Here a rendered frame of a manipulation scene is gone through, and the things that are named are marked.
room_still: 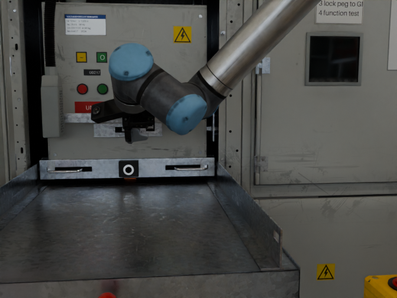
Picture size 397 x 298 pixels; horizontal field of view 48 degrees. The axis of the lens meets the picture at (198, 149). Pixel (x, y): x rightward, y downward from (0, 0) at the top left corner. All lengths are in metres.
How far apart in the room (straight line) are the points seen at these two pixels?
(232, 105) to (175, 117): 0.51
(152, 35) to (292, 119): 0.50
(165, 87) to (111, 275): 0.38
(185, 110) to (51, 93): 0.53
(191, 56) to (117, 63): 0.51
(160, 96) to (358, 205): 0.85
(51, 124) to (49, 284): 0.65
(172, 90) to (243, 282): 0.40
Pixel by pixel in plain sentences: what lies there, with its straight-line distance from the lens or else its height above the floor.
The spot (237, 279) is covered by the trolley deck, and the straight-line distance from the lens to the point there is 0.75.
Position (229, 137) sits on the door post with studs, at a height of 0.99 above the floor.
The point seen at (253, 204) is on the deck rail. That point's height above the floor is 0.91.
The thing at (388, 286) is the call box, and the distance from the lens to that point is 0.61.
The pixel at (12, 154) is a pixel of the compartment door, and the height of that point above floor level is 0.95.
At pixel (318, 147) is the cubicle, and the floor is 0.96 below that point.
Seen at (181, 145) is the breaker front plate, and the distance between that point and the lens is 1.41.
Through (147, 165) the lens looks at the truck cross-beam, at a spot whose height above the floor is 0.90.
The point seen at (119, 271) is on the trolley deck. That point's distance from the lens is 0.76.
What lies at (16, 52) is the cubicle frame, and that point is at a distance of 1.41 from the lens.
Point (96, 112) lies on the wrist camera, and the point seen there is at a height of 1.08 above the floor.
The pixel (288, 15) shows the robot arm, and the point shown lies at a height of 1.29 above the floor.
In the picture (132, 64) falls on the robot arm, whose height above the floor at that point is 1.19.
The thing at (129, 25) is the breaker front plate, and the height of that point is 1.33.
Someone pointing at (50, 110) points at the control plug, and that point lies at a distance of 1.32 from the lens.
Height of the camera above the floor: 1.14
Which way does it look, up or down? 8 degrees down
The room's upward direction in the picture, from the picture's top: straight up
